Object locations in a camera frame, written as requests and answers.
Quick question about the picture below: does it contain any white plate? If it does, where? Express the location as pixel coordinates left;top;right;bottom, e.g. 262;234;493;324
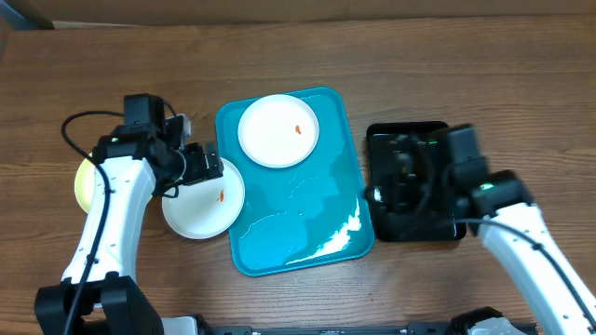
237;94;319;168
162;158;245;239

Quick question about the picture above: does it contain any yellow-green plate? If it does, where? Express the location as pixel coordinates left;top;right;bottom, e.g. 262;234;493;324
74;158;95;213

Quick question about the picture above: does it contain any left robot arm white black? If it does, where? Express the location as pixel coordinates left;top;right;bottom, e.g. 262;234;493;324
34;133;224;334

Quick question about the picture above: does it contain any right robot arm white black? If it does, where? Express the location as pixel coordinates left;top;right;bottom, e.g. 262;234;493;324
365;126;595;334

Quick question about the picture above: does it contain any black rectangular tray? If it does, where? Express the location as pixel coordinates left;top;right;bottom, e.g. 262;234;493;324
364;121;467;242

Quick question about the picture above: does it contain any white plate on tray top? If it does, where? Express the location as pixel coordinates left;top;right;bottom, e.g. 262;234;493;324
237;94;319;168

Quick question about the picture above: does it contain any teal plastic tray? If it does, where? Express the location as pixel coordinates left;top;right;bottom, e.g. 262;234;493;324
215;87;375;276

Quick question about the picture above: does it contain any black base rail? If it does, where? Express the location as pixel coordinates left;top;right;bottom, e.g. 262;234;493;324
157;306;539;335

